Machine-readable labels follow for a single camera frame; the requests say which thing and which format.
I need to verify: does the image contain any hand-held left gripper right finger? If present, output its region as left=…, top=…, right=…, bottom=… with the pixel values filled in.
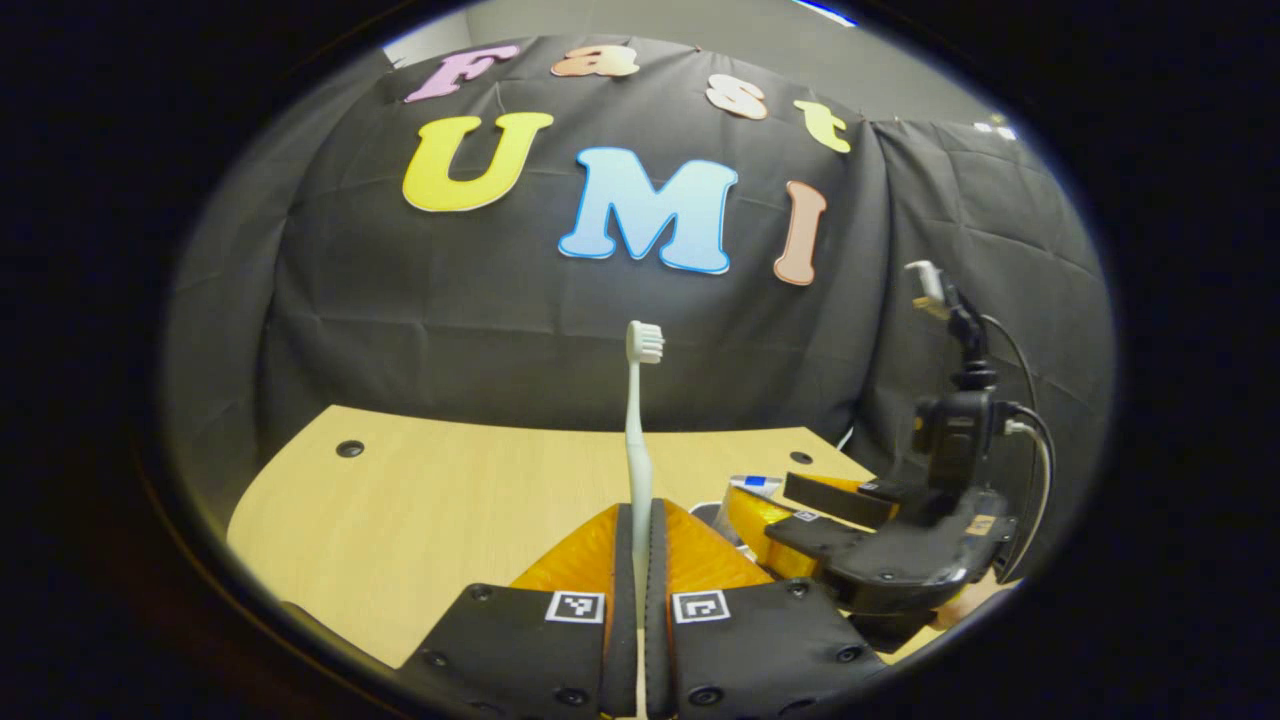
left=645, top=498, right=891, bottom=720

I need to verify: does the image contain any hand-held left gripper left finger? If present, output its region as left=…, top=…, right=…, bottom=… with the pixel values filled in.
left=400, top=503, right=638, bottom=720

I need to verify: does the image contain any white cup with handle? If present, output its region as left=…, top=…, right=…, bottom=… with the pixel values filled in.
left=690, top=500, right=751, bottom=549

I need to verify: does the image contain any pale green toothbrush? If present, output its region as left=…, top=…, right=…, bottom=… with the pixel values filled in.
left=624, top=320, right=666, bottom=611

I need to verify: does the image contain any light wooden desktop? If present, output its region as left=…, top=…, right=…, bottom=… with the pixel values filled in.
left=228, top=405, right=1021, bottom=720

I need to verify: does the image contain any black backdrop cloth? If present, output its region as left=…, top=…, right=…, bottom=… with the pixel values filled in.
left=165, top=35, right=1116, bottom=601

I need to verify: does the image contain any white cable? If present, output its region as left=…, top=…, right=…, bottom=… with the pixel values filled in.
left=1005, top=420, right=1056, bottom=561

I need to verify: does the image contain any black cable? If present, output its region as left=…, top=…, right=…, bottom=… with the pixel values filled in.
left=983, top=313, right=1057, bottom=581

